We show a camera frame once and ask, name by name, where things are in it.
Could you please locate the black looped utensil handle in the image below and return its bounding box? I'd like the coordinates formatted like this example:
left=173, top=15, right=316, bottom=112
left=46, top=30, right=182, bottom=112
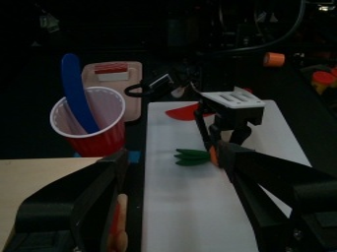
left=125, top=72, right=177, bottom=98

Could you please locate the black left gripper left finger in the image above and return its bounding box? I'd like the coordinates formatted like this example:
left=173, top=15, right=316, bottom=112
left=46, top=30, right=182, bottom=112
left=3, top=148, right=131, bottom=252

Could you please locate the green toy carrot top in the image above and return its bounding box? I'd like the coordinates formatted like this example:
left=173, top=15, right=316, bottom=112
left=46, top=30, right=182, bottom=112
left=173, top=148, right=212, bottom=167

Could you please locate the tan wooden toy piece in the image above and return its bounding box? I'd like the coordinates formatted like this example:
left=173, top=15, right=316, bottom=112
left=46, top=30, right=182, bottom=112
left=107, top=193, right=130, bottom=252

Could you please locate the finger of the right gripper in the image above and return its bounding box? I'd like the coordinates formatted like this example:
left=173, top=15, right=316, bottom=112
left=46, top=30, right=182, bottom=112
left=194, top=105, right=217, bottom=154
left=209, top=122, right=254, bottom=148

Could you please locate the white cutting board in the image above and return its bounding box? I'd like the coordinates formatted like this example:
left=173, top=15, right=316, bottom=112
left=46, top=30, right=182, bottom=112
left=141, top=98, right=313, bottom=252

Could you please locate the black cable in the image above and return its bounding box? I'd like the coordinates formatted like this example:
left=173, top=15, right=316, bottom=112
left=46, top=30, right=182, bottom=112
left=206, top=0, right=307, bottom=57

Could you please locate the orange toy carrot piece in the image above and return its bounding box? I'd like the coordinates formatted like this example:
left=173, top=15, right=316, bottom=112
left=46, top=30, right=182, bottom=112
left=209, top=145, right=221, bottom=167

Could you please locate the blue tape patch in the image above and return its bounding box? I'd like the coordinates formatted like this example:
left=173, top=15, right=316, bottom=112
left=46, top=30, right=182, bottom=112
left=127, top=150, right=142, bottom=164

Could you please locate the red plate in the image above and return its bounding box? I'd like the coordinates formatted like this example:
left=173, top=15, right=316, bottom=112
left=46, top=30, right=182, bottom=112
left=165, top=101, right=216, bottom=122

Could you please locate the red and white toy block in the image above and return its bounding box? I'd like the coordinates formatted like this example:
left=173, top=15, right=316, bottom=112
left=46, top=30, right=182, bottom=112
left=94, top=62, right=130, bottom=82

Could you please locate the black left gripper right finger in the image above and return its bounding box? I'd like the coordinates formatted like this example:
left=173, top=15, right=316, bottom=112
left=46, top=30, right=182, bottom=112
left=217, top=140, right=337, bottom=252

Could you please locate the red and yellow toy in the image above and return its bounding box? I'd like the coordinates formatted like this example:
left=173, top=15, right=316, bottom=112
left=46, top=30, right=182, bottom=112
left=311, top=66, right=337, bottom=95

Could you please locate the orange toy cylinder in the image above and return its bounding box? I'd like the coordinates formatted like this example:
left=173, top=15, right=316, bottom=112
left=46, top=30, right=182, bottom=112
left=262, top=51, right=288, bottom=68

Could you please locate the pink cutting board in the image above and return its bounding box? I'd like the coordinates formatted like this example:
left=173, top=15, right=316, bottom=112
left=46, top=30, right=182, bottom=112
left=81, top=60, right=145, bottom=123

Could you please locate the blue plastic spatula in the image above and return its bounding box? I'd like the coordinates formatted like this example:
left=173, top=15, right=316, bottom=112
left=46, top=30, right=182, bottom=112
left=61, top=53, right=102, bottom=135

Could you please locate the red plastic cup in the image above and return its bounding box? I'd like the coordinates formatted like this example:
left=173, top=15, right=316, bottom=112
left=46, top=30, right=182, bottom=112
left=48, top=86, right=127, bottom=158

